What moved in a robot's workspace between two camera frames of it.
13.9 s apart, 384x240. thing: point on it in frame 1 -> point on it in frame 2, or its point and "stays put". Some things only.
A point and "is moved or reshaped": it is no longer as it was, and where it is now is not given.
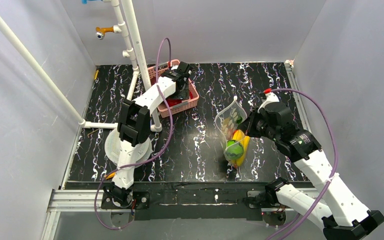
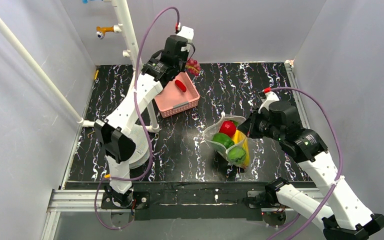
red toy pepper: [171, 101] -> [228, 127]
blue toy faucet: [85, 1] stays put
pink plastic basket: [170, 106] stays put
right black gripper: [246, 122] stays put
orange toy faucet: [101, 31] stays put
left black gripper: [181, 87] -> [179, 65]
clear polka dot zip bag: [227, 121] is moved or reshaped
